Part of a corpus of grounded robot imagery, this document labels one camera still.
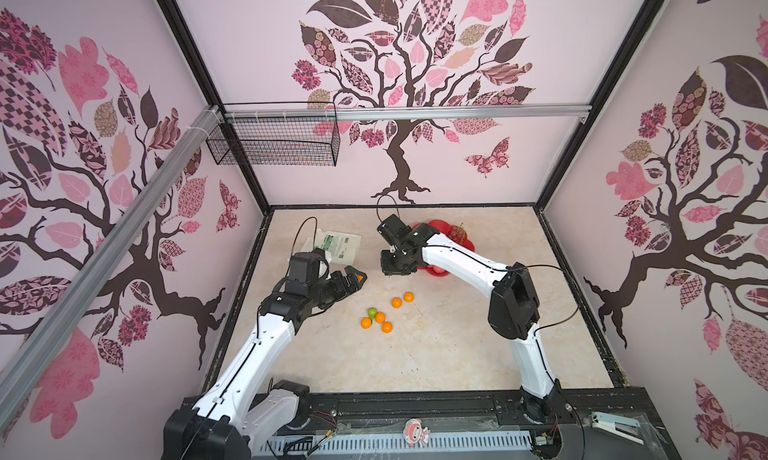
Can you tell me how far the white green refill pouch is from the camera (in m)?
1.06

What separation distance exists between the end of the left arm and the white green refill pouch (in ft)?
0.98

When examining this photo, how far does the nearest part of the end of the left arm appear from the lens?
556mm
